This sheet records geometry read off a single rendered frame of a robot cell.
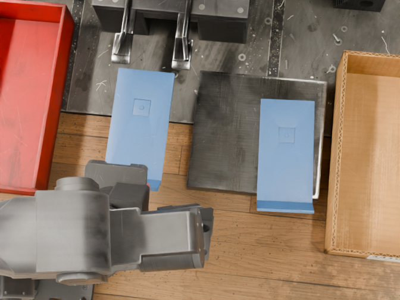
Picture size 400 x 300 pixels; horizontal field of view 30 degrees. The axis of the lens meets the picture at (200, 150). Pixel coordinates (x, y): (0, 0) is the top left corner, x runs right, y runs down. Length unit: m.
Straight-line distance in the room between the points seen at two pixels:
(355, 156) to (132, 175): 0.34
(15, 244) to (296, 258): 0.45
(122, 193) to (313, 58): 0.40
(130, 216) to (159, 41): 0.42
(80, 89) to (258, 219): 0.30
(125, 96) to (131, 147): 0.07
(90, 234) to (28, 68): 0.47
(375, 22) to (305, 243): 0.32
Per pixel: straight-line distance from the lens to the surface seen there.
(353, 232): 0.97
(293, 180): 0.96
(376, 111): 1.02
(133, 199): 0.74
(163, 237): 0.66
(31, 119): 1.03
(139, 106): 0.92
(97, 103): 1.02
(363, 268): 0.98
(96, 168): 0.78
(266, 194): 0.95
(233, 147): 0.97
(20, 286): 0.85
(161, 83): 0.92
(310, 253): 0.97
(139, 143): 0.90
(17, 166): 1.02
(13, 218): 0.62
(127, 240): 0.67
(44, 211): 0.62
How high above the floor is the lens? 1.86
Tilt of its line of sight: 75 degrees down
